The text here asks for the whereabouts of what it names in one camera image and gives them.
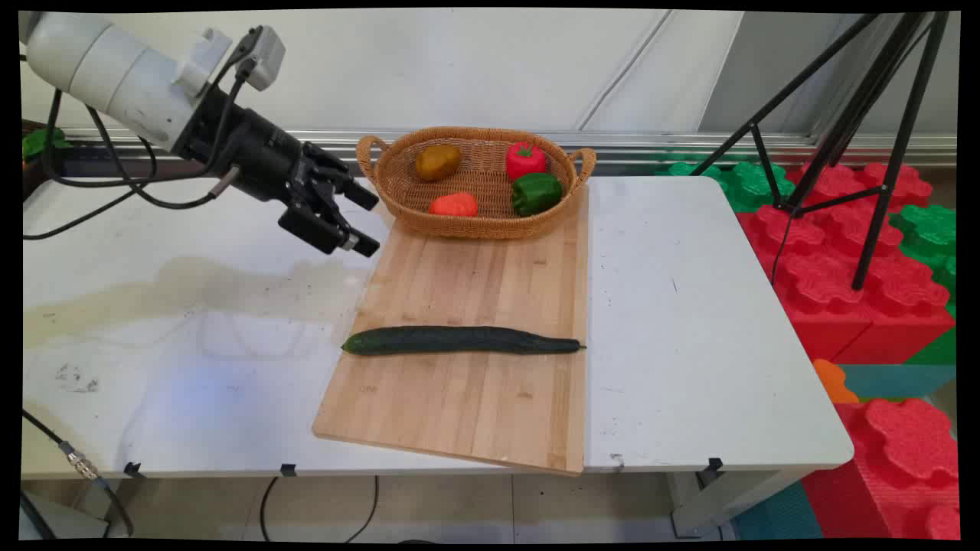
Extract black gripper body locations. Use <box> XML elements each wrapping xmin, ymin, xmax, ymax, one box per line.
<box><xmin>178</xmin><ymin>83</ymin><xmax>309</xmax><ymax>204</ymax></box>

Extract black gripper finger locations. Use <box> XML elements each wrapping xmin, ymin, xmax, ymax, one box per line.
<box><xmin>276</xmin><ymin>187</ymin><xmax>382</xmax><ymax>259</ymax></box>
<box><xmin>302</xmin><ymin>142</ymin><xmax>381</xmax><ymax>212</ymax></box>

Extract brown toy potato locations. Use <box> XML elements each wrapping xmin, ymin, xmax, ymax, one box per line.
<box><xmin>416</xmin><ymin>144</ymin><xmax>462</xmax><ymax>183</ymax></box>

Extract orange toy tomato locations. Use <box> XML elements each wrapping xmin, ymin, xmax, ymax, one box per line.
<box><xmin>428</xmin><ymin>192</ymin><xmax>479</xmax><ymax>217</ymax></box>

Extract woven wicker basket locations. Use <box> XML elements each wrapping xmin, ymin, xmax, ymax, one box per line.
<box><xmin>356</xmin><ymin>126</ymin><xmax>597</xmax><ymax>240</ymax></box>

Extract long dark green cucumber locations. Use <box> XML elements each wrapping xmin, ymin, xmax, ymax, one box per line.
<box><xmin>341</xmin><ymin>326</ymin><xmax>587</xmax><ymax>357</ymax></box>

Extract red toy bell pepper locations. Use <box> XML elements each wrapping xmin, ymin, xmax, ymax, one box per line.
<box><xmin>505</xmin><ymin>141</ymin><xmax>547</xmax><ymax>181</ymax></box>

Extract green toy bell pepper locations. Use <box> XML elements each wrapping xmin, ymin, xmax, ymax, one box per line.
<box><xmin>511</xmin><ymin>172</ymin><xmax>564</xmax><ymax>217</ymax></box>

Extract green plant leaves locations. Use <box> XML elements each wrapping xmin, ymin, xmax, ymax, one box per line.
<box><xmin>23</xmin><ymin>126</ymin><xmax>74</xmax><ymax>162</ymax></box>

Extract wooden cutting board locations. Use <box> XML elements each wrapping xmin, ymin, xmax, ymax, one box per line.
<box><xmin>312</xmin><ymin>184</ymin><xmax>590</xmax><ymax>477</ymax></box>

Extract green foam block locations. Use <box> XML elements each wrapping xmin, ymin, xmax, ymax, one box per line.
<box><xmin>888</xmin><ymin>203</ymin><xmax>958</xmax><ymax>316</ymax></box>
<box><xmin>665</xmin><ymin>157</ymin><xmax>797</xmax><ymax>214</ymax></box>

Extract white table leg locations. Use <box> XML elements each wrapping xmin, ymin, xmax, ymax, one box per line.
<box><xmin>665</xmin><ymin>468</ymin><xmax>806</xmax><ymax>538</ymax></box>

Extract large red foam block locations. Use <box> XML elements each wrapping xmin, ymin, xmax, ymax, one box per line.
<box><xmin>735</xmin><ymin>161</ymin><xmax>958</xmax><ymax>365</ymax></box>

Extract orange foam piece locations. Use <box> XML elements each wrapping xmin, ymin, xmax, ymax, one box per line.
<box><xmin>812</xmin><ymin>358</ymin><xmax>861</xmax><ymax>405</ymax></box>

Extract black tripod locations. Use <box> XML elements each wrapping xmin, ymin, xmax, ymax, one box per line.
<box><xmin>691</xmin><ymin>11</ymin><xmax>950</xmax><ymax>292</ymax></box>

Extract teal foam mat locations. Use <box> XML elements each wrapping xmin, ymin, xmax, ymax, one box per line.
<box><xmin>837</xmin><ymin>363</ymin><xmax>958</xmax><ymax>401</ymax></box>

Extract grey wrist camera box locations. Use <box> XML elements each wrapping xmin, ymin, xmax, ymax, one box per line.
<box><xmin>228</xmin><ymin>25</ymin><xmax>287</xmax><ymax>93</ymax></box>

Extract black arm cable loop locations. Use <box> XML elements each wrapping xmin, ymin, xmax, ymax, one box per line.
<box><xmin>23</xmin><ymin>57</ymin><xmax>257</xmax><ymax>241</ymax></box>

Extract black cable under table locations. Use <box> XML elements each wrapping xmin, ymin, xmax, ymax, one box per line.
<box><xmin>259</xmin><ymin>476</ymin><xmax>381</xmax><ymax>544</ymax></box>

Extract black cable with metal connector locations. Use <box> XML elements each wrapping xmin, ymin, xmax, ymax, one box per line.
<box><xmin>21</xmin><ymin>409</ymin><xmax>136</xmax><ymax>538</ymax></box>

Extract aluminium window rail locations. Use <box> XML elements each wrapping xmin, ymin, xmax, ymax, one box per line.
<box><xmin>60</xmin><ymin>128</ymin><xmax>958</xmax><ymax>168</ymax></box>

